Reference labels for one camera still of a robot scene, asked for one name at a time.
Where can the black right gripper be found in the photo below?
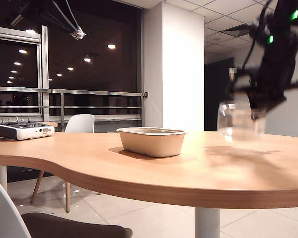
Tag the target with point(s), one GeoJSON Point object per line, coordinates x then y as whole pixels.
{"type": "Point", "coordinates": [273, 79]}

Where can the clear plastic clip jar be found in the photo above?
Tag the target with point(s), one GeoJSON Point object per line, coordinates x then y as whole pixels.
{"type": "Point", "coordinates": [238, 124]}

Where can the dark door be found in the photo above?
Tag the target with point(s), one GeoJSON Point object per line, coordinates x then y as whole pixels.
{"type": "Point", "coordinates": [213, 99]}

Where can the white square column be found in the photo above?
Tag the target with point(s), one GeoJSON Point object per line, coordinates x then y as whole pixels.
{"type": "Point", "coordinates": [181, 74]}

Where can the ceiling air vent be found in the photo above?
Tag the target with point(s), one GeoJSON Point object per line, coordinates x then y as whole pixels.
{"type": "Point", "coordinates": [238, 27]}

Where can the beige paper pulp tray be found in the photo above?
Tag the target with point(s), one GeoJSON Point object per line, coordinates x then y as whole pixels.
{"type": "Point", "coordinates": [152, 145]}

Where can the white round table leg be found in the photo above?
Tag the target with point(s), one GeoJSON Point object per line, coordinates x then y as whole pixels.
{"type": "Point", "coordinates": [0, 178]}
{"type": "Point", "coordinates": [207, 223]}

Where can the metal bar railing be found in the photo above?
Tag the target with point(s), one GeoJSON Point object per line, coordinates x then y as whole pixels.
{"type": "Point", "coordinates": [89, 92]}

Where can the white chair wooden legs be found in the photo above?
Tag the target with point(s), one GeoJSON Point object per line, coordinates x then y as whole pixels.
{"type": "Point", "coordinates": [79, 124]}

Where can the white chair brown cushion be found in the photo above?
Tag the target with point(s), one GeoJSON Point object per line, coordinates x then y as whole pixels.
{"type": "Point", "coordinates": [77, 226]}

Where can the white remote controller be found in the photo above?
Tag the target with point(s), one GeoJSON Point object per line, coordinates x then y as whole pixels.
{"type": "Point", "coordinates": [22, 131]}

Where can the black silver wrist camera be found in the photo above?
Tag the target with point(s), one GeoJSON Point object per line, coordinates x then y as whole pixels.
{"type": "Point", "coordinates": [231, 73]}

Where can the white window frame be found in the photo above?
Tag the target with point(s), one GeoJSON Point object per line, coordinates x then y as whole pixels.
{"type": "Point", "coordinates": [44, 62]}

